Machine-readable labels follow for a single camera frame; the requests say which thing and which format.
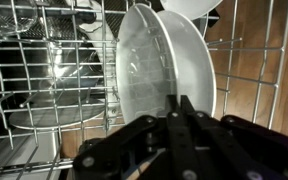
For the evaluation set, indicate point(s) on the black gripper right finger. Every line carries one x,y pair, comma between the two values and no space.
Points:
219,155

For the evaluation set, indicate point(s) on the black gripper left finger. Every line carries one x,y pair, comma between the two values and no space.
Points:
183,157

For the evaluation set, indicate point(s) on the white dinner plate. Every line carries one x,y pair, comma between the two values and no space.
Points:
145,63

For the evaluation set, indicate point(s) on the white plate in rack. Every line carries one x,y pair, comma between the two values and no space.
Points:
192,9
196,74

